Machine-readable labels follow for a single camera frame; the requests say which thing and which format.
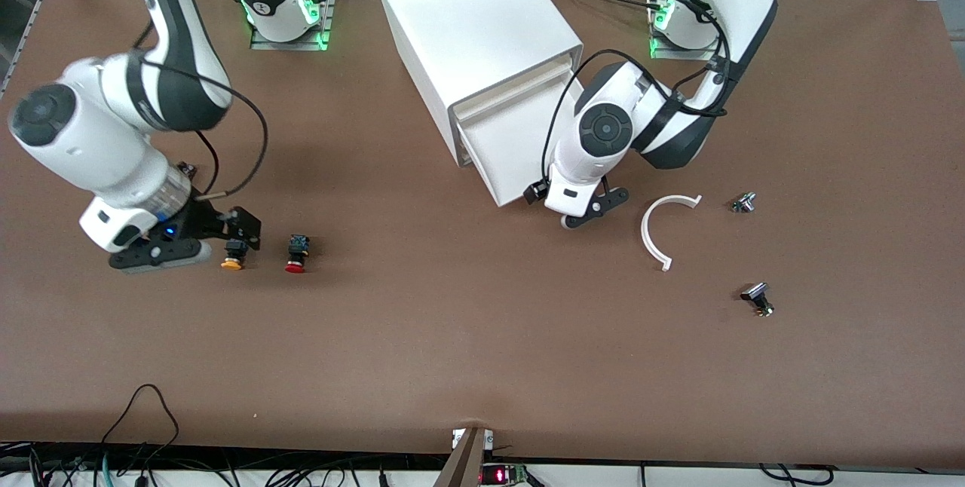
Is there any red push button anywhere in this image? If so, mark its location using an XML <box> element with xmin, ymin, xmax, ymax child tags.
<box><xmin>284</xmin><ymin>234</ymin><xmax>312</xmax><ymax>275</ymax></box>

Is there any yellow push button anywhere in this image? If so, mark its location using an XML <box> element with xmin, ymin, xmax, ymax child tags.
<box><xmin>220</xmin><ymin>240</ymin><xmax>250</xmax><ymax>272</ymax></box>

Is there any white drawer cabinet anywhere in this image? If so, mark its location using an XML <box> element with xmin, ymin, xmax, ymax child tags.
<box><xmin>373</xmin><ymin>0</ymin><xmax>585</xmax><ymax>167</ymax></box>

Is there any white curved plastic arc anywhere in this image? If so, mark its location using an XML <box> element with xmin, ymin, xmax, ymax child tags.
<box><xmin>640</xmin><ymin>194</ymin><xmax>703</xmax><ymax>273</ymax></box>

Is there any device with red display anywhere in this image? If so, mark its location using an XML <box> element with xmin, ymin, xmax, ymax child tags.
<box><xmin>480</xmin><ymin>464</ymin><xmax>530</xmax><ymax>487</ymax></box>

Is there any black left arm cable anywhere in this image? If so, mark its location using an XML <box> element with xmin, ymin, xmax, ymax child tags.
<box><xmin>540</xmin><ymin>0</ymin><xmax>736</xmax><ymax>182</ymax></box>

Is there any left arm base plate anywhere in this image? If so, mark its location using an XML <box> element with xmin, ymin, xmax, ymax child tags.
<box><xmin>648</xmin><ymin>0</ymin><xmax>730</xmax><ymax>62</ymax></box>

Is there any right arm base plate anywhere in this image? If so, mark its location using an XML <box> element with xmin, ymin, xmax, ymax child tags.
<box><xmin>250</xmin><ymin>0</ymin><xmax>337</xmax><ymax>51</ymax></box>

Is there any black looped cable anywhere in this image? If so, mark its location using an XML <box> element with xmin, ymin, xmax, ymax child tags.
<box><xmin>98</xmin><ymin>384</ymin><xmax>182</xmax><ymax>473</ymax></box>

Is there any black key switch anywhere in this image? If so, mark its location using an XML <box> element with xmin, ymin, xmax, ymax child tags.
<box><xmin>740</xmin><ymin>283</ymin><xmax>776</xmax><ymax>318</ymax></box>

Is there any black cable bundle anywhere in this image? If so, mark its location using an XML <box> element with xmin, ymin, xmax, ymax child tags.
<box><xmin>0</xmin><ymin>440</ymin><xmax>453</xmax><ymax>487</ymax></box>

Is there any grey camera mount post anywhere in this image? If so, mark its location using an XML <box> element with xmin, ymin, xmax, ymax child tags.
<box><xmin>433</xmin><ymin>427</ymin><xmax>495</xmax><ymax>487</ymax></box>

